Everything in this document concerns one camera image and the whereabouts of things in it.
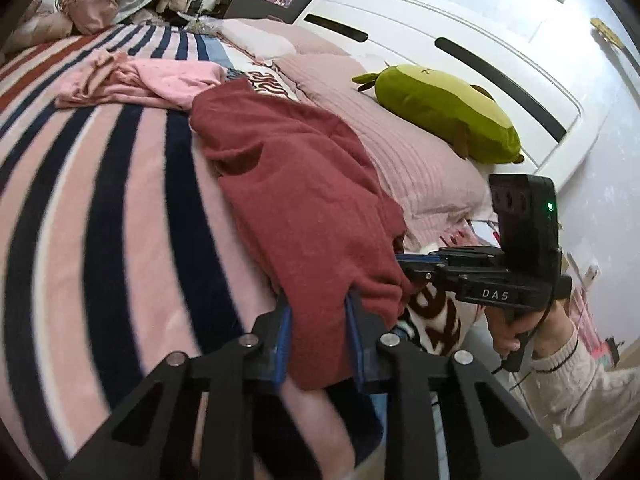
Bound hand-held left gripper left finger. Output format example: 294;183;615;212
60;305;293;480

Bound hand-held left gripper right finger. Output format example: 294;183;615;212
345;292;583;480

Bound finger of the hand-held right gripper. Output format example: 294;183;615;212
401;265;451;287
393;253;448;267

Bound dark red garment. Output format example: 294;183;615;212
190;79;417;392

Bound person's right hand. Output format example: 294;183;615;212
487;307;576;361

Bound large pink quilted pillow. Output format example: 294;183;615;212
272;52;497;242

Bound green avocado plush toy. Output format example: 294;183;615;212
351;63;526;165

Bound striped fleece blanket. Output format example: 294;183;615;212
0;22;388;480

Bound white bed headboard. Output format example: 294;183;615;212
292;0;609;192

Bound small pale pink pillow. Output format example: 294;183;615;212
220;16;352;62

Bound pink garment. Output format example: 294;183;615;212
53;49;229;112

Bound pink shiny bag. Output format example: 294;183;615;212
54;0;121;37

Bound black hair tie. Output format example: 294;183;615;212
532;337;582;374

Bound yellow wall ornament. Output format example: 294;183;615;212
589;17;624;47

